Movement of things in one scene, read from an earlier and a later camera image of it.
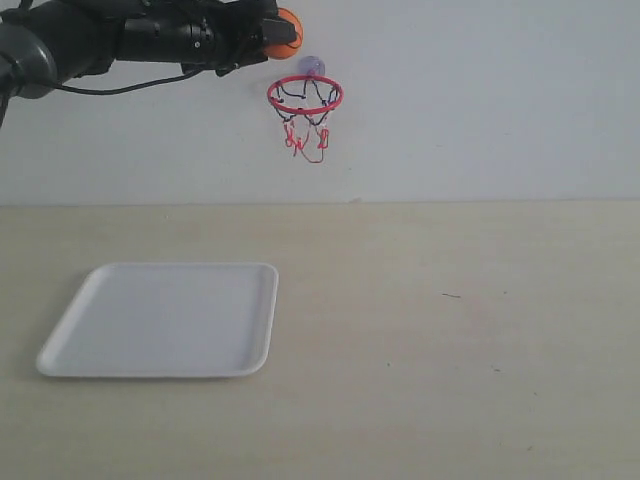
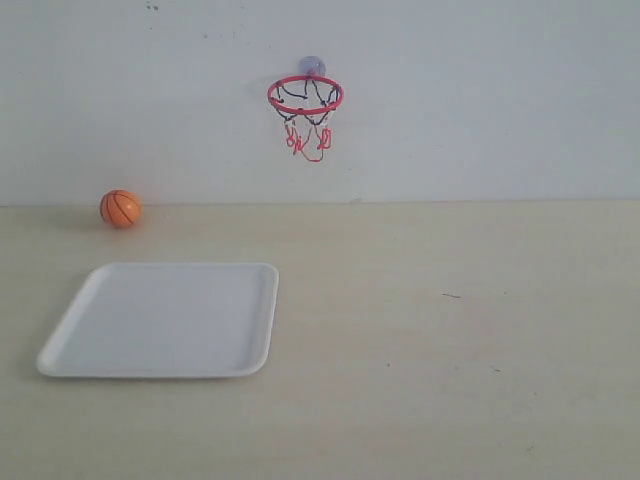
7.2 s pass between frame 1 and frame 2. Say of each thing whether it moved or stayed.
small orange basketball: moved
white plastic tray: stayed
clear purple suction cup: stayed
